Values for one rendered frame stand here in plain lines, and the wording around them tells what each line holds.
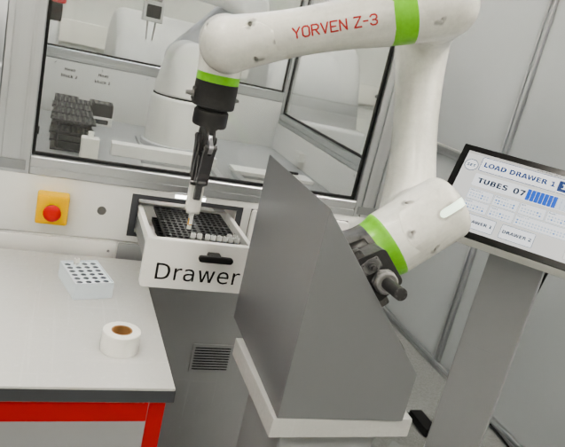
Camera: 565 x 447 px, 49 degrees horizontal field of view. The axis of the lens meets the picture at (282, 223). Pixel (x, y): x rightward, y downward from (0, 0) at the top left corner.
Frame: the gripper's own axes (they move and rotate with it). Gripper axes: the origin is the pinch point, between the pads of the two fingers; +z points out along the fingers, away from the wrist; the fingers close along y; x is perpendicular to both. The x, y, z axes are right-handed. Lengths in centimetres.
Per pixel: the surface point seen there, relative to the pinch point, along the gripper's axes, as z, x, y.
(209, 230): 9.8, 6.8, -6.8
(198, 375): 59, 16, -19
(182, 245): 7.5, -3.2, 10.9
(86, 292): 21.8, -20.7, 7.3
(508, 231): -1, 91, -3
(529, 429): 88, 161, -31
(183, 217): 10.3, 1.7, -15.2
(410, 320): 93, 161, -129
